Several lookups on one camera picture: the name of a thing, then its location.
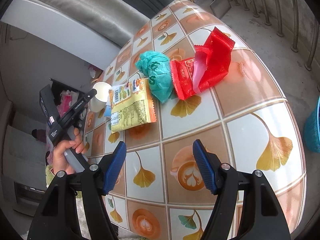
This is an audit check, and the person's left hand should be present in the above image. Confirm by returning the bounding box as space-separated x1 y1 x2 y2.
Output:
52 127 88 175

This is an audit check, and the yellow snack packet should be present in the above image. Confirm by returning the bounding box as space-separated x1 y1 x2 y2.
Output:
107 77 158 134

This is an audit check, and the metal dustpan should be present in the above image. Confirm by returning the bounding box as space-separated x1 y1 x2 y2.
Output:
199 0 232 18

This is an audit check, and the green plush toy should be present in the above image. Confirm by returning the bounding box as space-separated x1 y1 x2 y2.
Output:
45 164 56 188

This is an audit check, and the grey curtain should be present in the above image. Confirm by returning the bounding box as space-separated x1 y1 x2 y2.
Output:
16 0 151 51

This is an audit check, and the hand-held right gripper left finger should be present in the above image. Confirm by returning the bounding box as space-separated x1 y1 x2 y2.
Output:
26 141 127 240

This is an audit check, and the pink floral blanket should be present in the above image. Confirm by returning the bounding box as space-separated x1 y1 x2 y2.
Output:
59 92 78 117

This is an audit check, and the metal railing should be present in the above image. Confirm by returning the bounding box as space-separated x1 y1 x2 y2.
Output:
194 0 320 71

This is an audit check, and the leaf and coffee patterned tablecloth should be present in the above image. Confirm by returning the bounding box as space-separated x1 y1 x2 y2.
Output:
82 0 307 240

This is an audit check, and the small red snack packet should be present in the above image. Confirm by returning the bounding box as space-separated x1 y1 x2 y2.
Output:
169 57 201 101

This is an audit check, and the translucent red candy wrapper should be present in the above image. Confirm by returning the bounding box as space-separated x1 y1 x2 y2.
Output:
192 27 236 93

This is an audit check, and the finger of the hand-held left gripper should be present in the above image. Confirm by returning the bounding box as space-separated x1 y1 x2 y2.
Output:
59 88 97 124

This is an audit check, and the green plastic bag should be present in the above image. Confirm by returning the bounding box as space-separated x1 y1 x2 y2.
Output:
135 50 175 104

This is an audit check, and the blue plastic basket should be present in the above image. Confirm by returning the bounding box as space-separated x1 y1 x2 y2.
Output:
303 96 320 153

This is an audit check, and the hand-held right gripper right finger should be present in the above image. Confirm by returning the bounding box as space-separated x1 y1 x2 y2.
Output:
192 139 292 240

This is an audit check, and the white paper noodle cup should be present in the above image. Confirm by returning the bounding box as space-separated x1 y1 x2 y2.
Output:
89 81 112 113

